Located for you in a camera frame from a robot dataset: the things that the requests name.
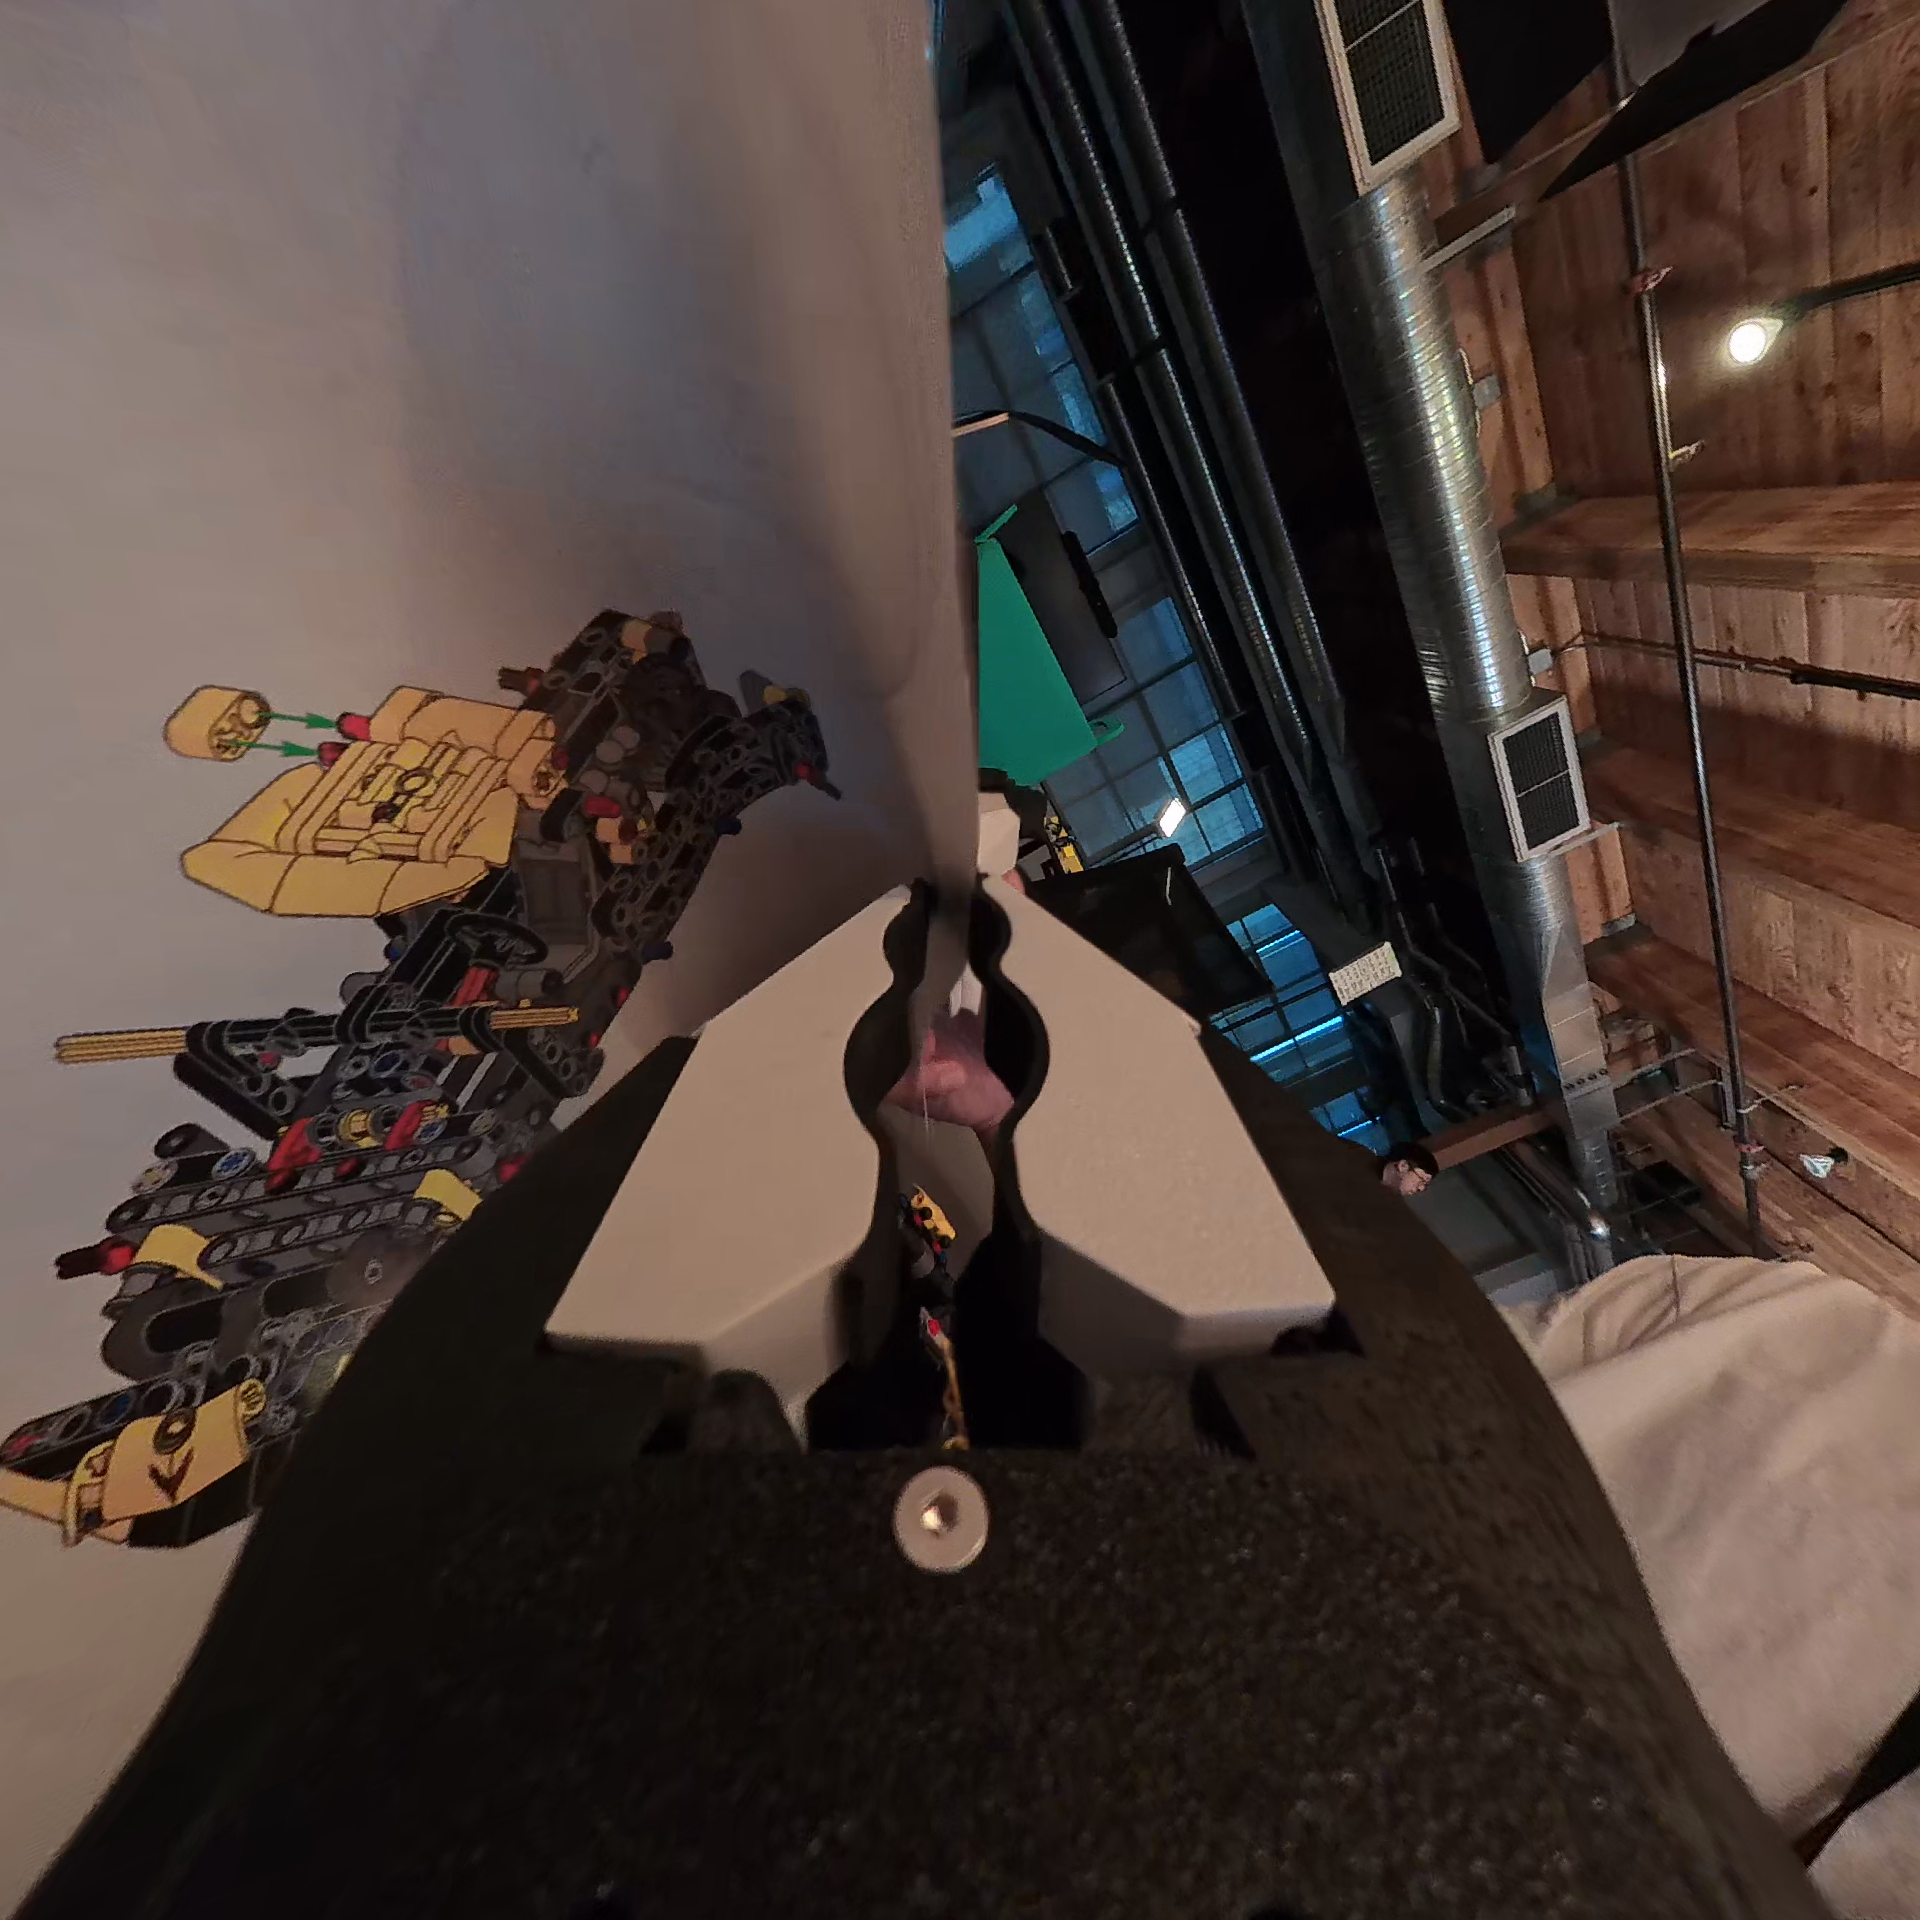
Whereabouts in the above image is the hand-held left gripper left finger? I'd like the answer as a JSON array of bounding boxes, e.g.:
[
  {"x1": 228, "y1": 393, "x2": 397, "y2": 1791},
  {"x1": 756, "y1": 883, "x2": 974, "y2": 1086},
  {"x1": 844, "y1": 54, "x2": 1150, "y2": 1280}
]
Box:
[{"x1": 541, "y1": 883, "x2": 932, "y2": 1452}]

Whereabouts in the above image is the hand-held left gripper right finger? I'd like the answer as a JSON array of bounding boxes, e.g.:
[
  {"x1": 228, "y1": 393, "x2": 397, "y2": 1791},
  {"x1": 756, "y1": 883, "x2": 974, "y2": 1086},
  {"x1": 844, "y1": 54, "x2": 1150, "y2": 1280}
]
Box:
[{"x1": 952, "y1": 878, "x2": 1339, "y2": 1452}]

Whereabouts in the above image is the yellow black toy brick car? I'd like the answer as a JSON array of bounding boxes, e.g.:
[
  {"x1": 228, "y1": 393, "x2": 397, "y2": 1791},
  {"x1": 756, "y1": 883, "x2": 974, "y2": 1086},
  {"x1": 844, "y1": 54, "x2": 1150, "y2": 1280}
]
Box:
[{"x1": 899, "y1": 1185, "x2": 974, "y2": 1451}]

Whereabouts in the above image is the green box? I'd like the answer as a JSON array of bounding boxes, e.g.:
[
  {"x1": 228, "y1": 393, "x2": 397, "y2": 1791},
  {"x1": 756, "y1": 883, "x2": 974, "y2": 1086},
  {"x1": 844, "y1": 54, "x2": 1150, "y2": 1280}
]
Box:
[{"x1": 975, "y1": 503, "x2": 1127, "y2": 793}]

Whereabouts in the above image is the instruction booklet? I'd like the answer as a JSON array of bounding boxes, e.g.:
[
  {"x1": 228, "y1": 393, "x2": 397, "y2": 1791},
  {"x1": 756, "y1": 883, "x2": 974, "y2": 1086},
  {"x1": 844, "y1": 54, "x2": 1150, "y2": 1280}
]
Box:
[{"x1": 0, "y1": 0, "x2": 984, "y2": 1856}]

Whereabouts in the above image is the person's right hand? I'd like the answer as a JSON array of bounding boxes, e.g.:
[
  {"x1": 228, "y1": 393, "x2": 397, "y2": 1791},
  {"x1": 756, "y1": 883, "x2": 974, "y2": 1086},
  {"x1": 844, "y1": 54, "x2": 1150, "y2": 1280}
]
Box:
[{"x1": 899, "y1": 1015, "x2": 1007, "y2": 1134}]

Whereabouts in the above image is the black monitor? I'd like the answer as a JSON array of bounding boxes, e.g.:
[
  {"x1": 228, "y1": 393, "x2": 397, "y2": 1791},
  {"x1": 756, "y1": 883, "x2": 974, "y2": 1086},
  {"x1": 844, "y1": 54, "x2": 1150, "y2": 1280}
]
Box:
[{"x1": 1036, "y1": 844, "x2": 1275, "y2": 1030}]

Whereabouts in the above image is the white vent grille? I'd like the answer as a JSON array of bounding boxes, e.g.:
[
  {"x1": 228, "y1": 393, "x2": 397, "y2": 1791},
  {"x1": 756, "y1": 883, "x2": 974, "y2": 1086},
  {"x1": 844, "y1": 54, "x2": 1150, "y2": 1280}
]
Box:
[
  {"x1": 1490, "y1": 692, "x2": 1592, "y2": 867},
  {"x1": 1314, "y1": 0, "x2": 1464, "y2": 192}
]

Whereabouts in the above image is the person's white clothing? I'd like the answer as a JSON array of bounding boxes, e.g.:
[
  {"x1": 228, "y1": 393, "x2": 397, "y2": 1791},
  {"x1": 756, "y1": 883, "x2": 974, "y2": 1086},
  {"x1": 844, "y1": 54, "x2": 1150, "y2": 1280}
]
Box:
[{"x1": 1498, "y1": 1250, "x2": 1920, "y2": 1920}]

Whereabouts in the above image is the metal conduit pipe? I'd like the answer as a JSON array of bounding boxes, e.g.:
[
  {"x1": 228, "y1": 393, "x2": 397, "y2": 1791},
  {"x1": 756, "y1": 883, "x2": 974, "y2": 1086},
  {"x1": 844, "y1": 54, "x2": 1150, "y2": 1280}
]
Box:
[{"x1": 1613, "y1": 91, "x2": 1772, "y2": 1261}]

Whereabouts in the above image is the silver ventilation duct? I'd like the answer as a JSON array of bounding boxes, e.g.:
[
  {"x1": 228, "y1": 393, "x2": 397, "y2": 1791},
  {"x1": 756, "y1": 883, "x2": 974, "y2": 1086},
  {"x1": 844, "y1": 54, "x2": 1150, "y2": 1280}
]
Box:
[{"x1": 1244, "y1": 0, "x2": 1643, "y2": 1261}]

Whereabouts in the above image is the black strap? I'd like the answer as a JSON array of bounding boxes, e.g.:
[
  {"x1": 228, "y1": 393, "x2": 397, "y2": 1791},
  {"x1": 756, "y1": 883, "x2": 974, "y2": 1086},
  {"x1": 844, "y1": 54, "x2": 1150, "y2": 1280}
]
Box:
[{"x1": 1791, "y1": 1726, "x2": 1920, "y2": 1868}]

